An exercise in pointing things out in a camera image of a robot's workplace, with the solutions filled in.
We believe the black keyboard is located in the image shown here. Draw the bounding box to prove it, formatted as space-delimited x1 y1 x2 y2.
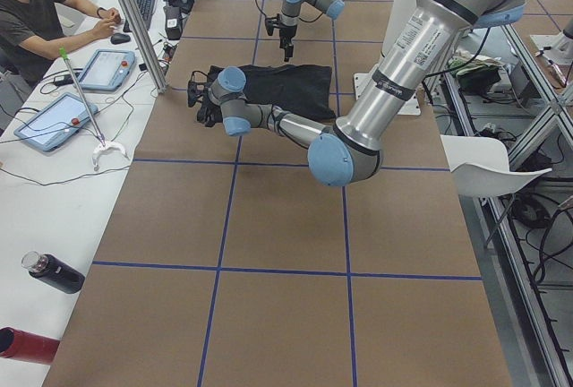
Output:
135 0 157 30

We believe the far blue teach pendant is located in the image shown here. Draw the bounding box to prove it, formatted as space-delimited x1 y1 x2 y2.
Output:
78 49 136 91

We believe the red cylinder bottle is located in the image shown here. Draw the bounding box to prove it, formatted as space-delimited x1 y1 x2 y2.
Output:
1 327 60 365

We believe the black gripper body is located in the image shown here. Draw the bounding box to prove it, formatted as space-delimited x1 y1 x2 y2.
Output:
279 25 296 49
196 99 223 127

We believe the white plastic chair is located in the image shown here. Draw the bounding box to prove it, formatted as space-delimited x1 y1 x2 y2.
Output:
441 134 552 198

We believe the white camera mast pedestal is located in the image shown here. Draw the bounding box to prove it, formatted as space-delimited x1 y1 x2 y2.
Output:
354 0 421 116

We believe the aluminium frame post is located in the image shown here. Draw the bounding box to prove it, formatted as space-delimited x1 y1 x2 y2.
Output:
118 0 167 94

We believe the black computer mouse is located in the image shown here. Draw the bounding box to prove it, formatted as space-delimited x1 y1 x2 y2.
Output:
110 32 131 45

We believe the black water bottle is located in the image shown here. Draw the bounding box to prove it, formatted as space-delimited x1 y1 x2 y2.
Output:
21 251 85 294

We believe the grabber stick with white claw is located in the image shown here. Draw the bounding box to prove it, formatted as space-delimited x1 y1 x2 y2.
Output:
59 47 129 171

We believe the blue teach pendant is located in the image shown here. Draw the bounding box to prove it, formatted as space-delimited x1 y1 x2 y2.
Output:
13 93 90 152
78 49 136 91

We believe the near blue teach pendant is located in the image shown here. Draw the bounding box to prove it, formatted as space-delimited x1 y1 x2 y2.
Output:
13 93 90 152

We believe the seated person in grey shirt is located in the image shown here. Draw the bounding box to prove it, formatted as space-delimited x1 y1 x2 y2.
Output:
1 0 121 88

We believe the black graphic t-shirt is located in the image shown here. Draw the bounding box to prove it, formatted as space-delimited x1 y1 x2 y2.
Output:
207 64 336 122

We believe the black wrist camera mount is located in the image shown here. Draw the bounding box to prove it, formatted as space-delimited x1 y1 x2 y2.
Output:
186 70 211 108

